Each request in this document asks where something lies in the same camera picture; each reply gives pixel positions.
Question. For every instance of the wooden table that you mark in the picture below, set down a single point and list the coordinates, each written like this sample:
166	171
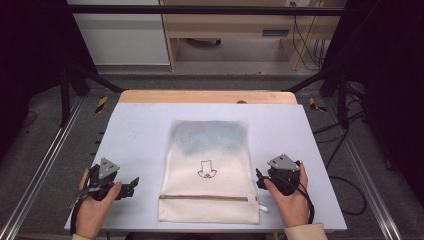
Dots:
186	96

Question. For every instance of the pale blue table mat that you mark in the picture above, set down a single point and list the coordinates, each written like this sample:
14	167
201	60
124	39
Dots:
133	140

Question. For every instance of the black metal stand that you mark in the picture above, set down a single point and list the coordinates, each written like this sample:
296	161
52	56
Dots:
342	100
65	96

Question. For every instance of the white cabinet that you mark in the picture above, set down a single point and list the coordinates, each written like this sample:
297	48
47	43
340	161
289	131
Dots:
123	40

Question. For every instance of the light wooden desk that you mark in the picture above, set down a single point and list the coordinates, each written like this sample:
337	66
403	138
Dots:
233	25

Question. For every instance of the white mesh laundry bag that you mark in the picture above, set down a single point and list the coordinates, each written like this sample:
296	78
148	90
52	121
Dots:
208	196

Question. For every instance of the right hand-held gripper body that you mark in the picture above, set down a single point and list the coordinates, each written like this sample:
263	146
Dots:
283	178

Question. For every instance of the black horizontal frame bar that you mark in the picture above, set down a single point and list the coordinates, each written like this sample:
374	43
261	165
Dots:
200	10

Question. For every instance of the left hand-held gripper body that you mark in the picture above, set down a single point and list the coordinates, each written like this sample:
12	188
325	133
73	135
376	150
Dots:
107	168

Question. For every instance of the person's left hand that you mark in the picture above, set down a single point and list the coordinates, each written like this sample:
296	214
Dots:
91	216

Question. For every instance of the aluminium floor rail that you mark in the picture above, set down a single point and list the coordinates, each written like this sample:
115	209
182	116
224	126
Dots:
366	173
43	160

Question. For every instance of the person's right hand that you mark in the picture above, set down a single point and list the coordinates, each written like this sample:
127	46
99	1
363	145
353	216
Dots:
293	208

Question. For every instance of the dark curtain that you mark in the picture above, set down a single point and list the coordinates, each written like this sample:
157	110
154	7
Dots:
26	66
393	83

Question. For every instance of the grey desk label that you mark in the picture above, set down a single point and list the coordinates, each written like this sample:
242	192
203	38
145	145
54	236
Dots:
275	32

